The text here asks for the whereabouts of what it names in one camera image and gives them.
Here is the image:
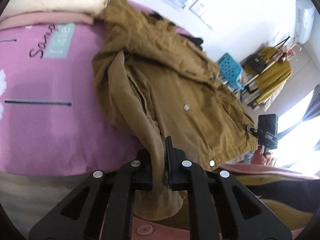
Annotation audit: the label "person's right hand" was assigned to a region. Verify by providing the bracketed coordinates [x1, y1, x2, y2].
[250, 148, 275, 167]

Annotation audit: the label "blue plastic basket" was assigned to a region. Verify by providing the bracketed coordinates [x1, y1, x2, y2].
[217, 53, 244, 90]

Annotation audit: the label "right forearm pink sleeve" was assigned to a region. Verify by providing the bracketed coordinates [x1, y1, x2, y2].
[219, 163, 319, 180]

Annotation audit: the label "grey curtain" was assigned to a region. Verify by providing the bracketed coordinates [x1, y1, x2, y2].
[277, 84, 320, 140]

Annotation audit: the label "mustard brown jacket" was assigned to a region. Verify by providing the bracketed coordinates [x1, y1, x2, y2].
[92, 0, 257, 220]

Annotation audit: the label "yellow garment on rack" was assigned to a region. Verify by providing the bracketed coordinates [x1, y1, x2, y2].
[243, 47, 293, 106]

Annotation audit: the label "clothes rack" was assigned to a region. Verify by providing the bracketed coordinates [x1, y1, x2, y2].
[240, 36, 292, 111]

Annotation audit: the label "black handbag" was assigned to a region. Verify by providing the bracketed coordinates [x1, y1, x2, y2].
[247, 54, 267, 74]

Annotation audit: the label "pink bed sheet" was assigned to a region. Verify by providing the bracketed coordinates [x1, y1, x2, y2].
[0, 0, 196, 177]

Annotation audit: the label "white wall switch panel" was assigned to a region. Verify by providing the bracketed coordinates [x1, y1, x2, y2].
[189, 0, 212, 30]

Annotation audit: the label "white air conditioner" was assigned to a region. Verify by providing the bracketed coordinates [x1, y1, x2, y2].
[295, 0, 315, 44]

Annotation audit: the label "peach folded garment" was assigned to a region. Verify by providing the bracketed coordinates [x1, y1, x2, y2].
[1, 12, 94, 30]

